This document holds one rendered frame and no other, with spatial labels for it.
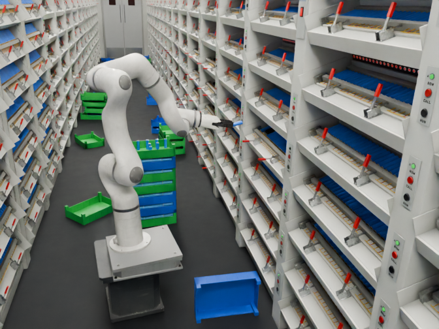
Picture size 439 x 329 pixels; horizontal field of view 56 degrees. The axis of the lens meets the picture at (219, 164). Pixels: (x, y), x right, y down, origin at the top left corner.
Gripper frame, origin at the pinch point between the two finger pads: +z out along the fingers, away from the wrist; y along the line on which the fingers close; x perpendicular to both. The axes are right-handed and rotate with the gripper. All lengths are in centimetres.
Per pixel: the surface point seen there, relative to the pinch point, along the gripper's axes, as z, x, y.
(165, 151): -22, -35, -49
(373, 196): 12, 12, 108
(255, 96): 15.1, 13.4, -12.7
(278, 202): 21.8, -25.9, 33.5
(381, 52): 5, 48, 102
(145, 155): -34, -39, -47
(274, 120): 11.4, 11.5, 29.4
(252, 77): 11.4, 23.2, -13.0
